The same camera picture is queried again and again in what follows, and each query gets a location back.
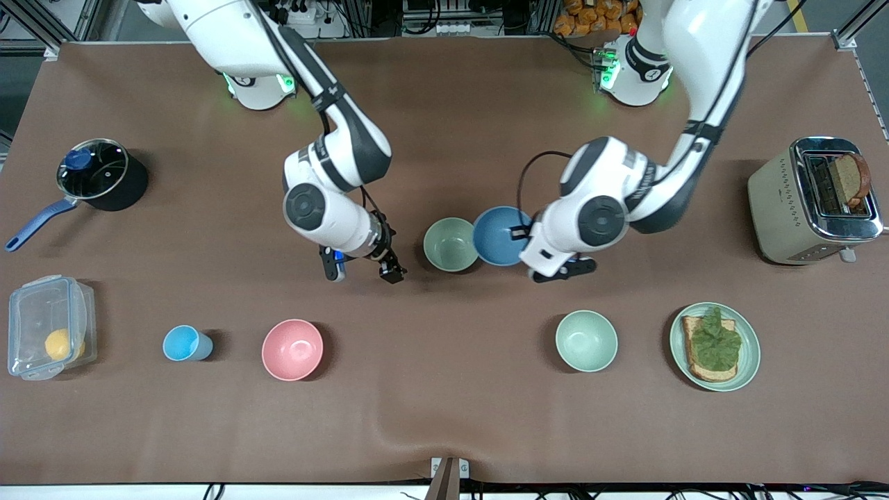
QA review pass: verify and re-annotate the blue bowl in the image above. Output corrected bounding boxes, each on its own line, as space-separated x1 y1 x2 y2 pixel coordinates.
472 206 534 267

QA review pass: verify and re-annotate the sage green bowl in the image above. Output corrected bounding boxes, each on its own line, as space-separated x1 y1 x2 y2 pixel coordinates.
423 217 480 272

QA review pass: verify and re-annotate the pink bowl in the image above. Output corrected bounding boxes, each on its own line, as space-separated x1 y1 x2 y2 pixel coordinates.
261 319 325 382

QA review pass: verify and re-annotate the mint green bowl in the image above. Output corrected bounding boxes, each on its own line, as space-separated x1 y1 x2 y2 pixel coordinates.
555 310 619 374

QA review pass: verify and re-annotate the white connector block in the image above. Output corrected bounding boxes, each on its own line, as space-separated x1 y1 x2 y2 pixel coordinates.
401 19 506 38

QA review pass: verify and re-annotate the blue cup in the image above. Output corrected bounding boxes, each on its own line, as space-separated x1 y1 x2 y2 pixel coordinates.
163 325 214 363

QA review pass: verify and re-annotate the green lettuce leaf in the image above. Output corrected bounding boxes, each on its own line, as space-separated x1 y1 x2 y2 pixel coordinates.
691 307 742 372

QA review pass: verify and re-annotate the bag of orange snacks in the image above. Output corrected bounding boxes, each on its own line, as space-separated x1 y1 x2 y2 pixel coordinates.
554 0 640 37

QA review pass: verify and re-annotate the toast slice under lettuce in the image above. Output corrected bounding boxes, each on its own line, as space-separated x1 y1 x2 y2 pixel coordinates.
681 315 738 383

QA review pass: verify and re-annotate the white power strip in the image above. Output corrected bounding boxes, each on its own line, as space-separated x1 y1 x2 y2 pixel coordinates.
267 0 319 26

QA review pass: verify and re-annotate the cream toaster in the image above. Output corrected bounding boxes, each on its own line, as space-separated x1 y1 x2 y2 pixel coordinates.
747 136 886 266

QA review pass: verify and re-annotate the mint green plate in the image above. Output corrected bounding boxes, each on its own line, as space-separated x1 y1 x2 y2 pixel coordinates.
670 302 762 392

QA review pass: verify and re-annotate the yellow lemon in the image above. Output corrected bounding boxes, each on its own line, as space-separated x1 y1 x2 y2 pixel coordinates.
44 328 86 362

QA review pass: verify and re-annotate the brown bread slice in toaster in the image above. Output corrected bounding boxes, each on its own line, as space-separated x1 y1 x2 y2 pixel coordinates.
828 153 873 209

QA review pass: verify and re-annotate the clear plastic lidded container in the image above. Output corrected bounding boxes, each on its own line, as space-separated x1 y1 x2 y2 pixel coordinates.
7 275 98 381

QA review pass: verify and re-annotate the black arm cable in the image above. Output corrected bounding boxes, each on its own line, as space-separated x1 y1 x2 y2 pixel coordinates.
516 151 576 217
360 185 391 234

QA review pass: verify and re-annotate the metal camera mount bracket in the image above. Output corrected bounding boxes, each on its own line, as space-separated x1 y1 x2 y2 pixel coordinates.
425 457 470 500

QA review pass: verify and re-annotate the black saucepan with blue handle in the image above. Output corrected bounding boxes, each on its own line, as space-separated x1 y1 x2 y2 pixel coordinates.
6 137 149 252

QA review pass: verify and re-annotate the aluminium frame profile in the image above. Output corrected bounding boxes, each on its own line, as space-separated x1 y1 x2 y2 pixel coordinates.
0 0 105 58
830 0 889 143

